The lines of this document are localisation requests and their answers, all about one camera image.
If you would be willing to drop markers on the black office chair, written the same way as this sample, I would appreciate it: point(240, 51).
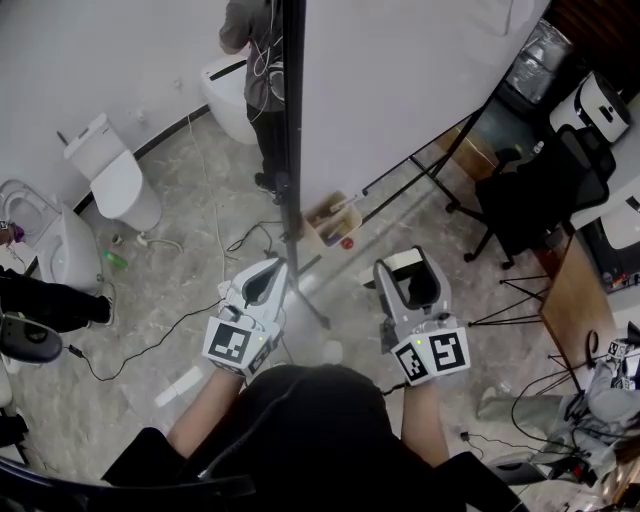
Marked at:
point(540, 200)

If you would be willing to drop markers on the white power strip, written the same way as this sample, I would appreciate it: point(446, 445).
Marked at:
point(225, 289)

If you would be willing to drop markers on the white marker pen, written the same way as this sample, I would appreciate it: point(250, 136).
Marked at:
point(352, 200)

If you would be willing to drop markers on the clear plastic bottle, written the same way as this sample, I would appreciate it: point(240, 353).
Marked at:
point(537, 147)

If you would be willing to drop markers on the green plastic bottle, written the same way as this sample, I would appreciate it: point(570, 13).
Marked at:
point(115, 260)

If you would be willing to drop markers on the wooden table with hairpin legs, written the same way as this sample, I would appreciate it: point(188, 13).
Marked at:
point(575, 295)

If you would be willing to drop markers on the grey cloth bag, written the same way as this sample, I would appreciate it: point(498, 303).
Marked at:
point(525, 410)

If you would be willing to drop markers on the white and black rounded machine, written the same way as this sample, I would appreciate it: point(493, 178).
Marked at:
point(620, 225)

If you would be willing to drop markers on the person's right forearm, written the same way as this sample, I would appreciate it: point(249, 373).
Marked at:
point(425, 425)

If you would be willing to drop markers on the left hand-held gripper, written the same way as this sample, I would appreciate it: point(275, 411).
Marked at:
point(231, 345)

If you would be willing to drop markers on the white partition board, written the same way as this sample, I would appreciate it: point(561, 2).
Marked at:
point(400, 75)

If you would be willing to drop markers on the person's left forearm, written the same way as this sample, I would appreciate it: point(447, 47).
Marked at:
point(202, 415)

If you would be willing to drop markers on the white toilet with open lid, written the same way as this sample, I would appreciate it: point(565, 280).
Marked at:
point(70, 255)

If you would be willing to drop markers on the dark blue rounded seat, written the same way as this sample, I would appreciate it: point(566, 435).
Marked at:
point(30, 340)

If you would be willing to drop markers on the black headset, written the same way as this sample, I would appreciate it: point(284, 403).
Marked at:
point(592, 345)

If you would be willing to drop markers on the plastic-wrapped black appliance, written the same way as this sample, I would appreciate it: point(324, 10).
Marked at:
point(537, 60)

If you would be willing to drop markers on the purple cleaning tool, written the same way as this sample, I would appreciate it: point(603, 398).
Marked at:
point(17, 232)

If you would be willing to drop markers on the white long flat panel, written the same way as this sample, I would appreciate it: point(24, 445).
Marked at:
point(177, 387)

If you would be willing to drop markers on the person's right white shoe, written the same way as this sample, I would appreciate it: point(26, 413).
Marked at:
point(332, 351)

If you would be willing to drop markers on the white rounded smart toilet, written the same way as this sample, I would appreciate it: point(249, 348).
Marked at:
point(225, 100)

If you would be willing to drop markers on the white toilet with tank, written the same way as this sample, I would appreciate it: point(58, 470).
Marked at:
point(120, 185)

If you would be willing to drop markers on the white rounded machine black screen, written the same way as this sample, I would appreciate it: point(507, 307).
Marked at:
point(595, 107)

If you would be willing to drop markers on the beige storage box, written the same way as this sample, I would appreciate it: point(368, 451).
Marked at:
point(316, 215)

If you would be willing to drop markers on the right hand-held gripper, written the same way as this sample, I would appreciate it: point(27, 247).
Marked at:
point(445, 352)

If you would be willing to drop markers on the person's black clothing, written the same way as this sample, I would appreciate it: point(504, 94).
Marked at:
point(320, 440)

